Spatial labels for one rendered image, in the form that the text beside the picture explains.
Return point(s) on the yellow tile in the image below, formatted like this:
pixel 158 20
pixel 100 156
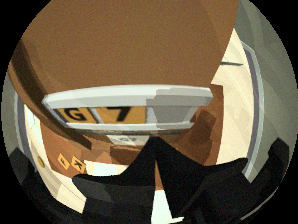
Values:
pixel 121 115
pixel 78 164
pixel 80 115
pixel 64 162

